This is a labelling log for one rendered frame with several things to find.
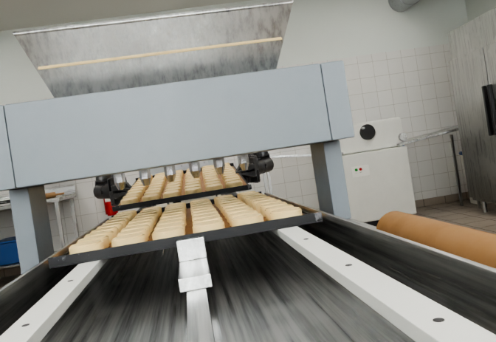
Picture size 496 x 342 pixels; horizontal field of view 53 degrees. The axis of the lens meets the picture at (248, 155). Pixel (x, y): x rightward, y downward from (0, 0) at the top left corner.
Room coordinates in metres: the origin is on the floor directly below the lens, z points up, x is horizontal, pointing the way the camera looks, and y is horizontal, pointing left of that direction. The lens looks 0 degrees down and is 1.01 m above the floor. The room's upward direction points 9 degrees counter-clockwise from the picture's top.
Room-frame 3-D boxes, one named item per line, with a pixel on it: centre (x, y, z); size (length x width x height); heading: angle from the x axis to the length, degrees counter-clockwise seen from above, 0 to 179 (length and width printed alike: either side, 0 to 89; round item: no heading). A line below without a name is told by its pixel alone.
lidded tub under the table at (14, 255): (5.68, 2.78, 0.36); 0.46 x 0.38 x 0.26; 7
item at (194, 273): (0.66, 0.09, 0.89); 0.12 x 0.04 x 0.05; 7
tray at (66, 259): (1.02, 0.14, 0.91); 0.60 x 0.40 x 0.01; 7
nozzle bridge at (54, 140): (1.13, 0.15, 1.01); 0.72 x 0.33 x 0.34; 97
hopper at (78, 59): (1.13, 0.15, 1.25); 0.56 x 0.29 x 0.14; 97
